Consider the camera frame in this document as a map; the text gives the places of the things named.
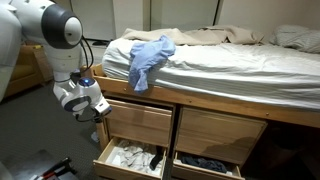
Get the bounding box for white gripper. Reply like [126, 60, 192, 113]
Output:
[94, 99, 113, 123]

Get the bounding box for tall wooden drawer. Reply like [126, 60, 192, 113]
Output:
[103, 98, 175, 149]
[174, 106, 269, 167]

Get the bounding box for shallow drawer with white clothes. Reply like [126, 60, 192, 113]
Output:
[92, 136, 168, 180]

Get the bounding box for shallow drawer with dark clothes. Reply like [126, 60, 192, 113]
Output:
[171, 151, 246, 180]

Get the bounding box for white crumpled clothes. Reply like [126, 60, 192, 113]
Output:
[112, 138, 165, 176]

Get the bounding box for black sock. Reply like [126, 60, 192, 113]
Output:
[148, 146, 165, 172]

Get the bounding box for light blue shirt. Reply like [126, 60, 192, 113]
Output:
[127, 34, 177, 95]

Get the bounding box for black robot table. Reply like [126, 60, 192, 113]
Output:
[0, 148, 81, 180]

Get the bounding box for white closet door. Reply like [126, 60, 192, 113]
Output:
[69, 0, 117, 42]
[149, 0, 220, 33]

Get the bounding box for dark blue clothes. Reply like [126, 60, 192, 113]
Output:
[180, 155, 230, 175]

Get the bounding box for beige blanket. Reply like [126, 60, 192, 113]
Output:
[120, 24, 268, 47]

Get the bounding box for mattress with white sheet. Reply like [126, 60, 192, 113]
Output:
[101, 36, 320, 111]

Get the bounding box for grey pillow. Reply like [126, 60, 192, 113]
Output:
[268, 23, 320, 55]

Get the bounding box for orange handled clamp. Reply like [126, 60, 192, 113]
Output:
[34, 167, 80, 180]
[42, 156, 73, 178]

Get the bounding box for wooden bed frame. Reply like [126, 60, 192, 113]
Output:
[81, 63, 320, 180]

